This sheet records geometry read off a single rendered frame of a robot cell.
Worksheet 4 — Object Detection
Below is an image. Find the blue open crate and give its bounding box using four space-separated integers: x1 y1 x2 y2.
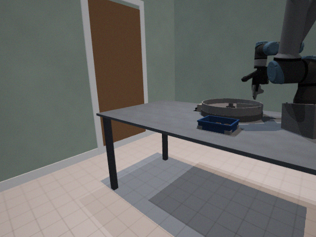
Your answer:
197 115 239 135

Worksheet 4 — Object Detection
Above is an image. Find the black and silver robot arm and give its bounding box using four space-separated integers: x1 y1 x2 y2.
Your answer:
254 0 316 104

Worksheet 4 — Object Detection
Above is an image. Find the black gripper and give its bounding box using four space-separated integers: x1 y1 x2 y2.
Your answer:
252 66 269 100

